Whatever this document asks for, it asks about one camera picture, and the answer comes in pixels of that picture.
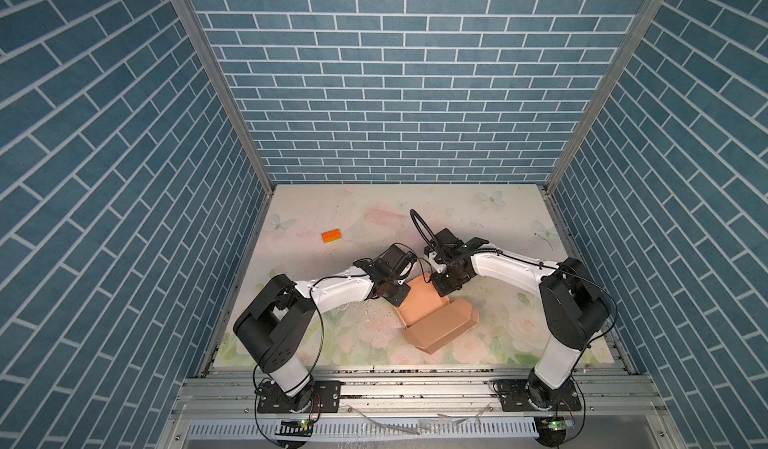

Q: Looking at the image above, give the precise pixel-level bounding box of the pink cardboard paper box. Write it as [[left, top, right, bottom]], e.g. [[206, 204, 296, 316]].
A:
[[396, 278, 479, 354]]

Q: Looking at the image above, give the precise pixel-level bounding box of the small orange tag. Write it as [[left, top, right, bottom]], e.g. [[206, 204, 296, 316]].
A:
[[321, 229, 342, 244]]

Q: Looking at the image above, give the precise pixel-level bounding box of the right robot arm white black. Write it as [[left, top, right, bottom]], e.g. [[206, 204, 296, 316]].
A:
[[424, 244, 611, 411]]

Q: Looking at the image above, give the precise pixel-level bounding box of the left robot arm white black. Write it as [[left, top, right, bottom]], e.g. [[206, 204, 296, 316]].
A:
[[233, 261, 413, 399]]

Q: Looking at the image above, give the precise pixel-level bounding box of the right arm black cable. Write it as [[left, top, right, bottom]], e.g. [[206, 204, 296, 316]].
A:
[[409, 208, 559, 270]]

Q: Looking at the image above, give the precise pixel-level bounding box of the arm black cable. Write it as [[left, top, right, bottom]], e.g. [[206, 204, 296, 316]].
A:
[[409, 208, 559, 270], [251, 274, 373, 390]]

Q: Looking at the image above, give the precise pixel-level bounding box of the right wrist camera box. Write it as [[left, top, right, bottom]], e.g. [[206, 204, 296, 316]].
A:
[[424, 229, 472, 265]]

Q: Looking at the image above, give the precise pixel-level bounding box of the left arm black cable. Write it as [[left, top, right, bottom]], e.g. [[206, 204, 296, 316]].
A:
[[251, 274, 373, 390]]

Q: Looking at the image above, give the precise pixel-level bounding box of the aluminium front rail frame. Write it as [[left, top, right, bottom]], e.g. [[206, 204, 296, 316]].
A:
[[159, 368, 683, 448]]

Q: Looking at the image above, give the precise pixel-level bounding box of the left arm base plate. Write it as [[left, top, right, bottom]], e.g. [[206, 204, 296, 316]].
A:
[[257, 380, 342, 415]]

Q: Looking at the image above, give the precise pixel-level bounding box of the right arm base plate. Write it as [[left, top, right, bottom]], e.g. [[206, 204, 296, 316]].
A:
[[490, 378, 583, 412]]

